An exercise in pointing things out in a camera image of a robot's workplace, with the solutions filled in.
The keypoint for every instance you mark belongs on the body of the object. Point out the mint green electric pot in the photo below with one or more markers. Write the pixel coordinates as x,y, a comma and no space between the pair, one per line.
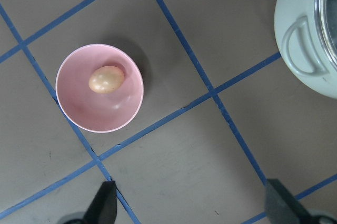
300,48

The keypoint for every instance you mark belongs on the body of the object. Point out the beige egg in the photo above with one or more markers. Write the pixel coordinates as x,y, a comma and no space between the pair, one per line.
106,79

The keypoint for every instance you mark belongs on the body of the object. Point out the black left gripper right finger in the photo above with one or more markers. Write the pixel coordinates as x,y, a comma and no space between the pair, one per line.
281,207

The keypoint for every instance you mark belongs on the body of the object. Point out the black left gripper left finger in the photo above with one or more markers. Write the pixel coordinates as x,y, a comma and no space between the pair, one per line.
103,208

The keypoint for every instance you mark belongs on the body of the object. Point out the glass pot lid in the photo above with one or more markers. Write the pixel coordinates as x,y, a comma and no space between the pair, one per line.
325,20

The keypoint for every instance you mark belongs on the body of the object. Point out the pink bowl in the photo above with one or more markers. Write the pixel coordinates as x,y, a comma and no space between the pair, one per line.
91,111

